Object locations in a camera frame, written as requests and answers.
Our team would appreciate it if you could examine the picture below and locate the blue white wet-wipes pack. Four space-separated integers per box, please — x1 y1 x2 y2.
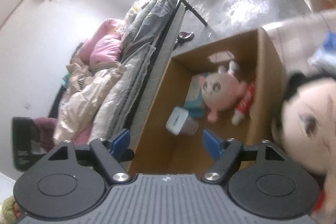
308 32 336 75

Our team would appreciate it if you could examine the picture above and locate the red white toothpaste tube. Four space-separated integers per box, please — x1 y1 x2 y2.
231 81 256 126

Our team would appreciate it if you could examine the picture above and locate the white plastic wipes tub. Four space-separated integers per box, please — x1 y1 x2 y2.
166 107 199 136

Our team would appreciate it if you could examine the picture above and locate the teal tissue box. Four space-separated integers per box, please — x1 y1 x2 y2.
183 75 205 118

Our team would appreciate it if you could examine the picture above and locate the cream quilted blanket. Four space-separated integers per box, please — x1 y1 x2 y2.
53 62 126 144

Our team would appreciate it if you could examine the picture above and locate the pink round plush toy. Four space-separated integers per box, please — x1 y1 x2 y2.
199 60 247 123

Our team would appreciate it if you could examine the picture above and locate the brown cardboard box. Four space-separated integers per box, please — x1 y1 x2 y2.
129 28 285 176

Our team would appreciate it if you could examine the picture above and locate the black-haired doll plush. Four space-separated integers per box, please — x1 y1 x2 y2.
272 72 335 214

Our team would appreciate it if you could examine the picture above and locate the black mesh basket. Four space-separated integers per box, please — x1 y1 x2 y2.
11 117 58 172

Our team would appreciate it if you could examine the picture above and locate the pink pillow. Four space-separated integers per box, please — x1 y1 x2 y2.
79 18 123 65

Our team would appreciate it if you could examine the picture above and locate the grey padded bed mattress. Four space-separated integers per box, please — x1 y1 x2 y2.
88 0 179 141

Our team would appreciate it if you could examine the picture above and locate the dark slipper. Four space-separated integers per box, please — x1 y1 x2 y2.
178 31 194 42

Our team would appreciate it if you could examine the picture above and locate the checked floral bed sheet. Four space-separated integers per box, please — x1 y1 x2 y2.
263 9 335 75

